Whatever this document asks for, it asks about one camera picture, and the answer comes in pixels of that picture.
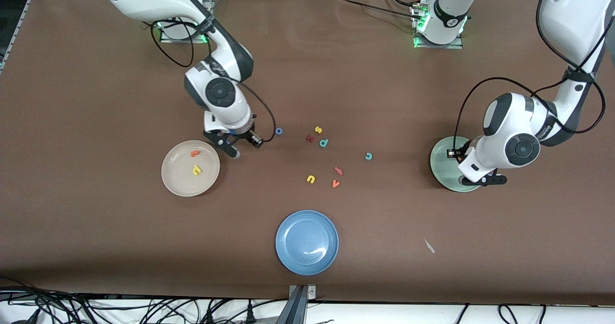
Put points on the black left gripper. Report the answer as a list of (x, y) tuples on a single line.
[(462, 156)]

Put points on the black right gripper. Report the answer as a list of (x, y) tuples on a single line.
[(244, 135)]

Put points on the yellow letter h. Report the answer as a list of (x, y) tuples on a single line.
[(196, 171)]

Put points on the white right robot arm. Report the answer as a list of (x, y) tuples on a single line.
[(218, 93)]

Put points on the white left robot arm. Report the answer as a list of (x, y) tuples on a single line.
[(514, 131)]

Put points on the green plate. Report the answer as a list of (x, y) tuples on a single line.
[(439, 168)]

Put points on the teal letter p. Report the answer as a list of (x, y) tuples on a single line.
[(324, 143)]

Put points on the beige brown plate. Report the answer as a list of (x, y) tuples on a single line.
[(185, 180)]

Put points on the small white paper scrap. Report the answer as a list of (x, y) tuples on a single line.
[(429, 246)]

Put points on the blue plate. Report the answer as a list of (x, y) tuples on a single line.
[(307, 242)]

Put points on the brown table cover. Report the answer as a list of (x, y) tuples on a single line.
[(96, 218)]

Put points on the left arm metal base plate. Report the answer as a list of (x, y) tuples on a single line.
[(438, 46)]

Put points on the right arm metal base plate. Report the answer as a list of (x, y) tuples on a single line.
[(168, 38)]

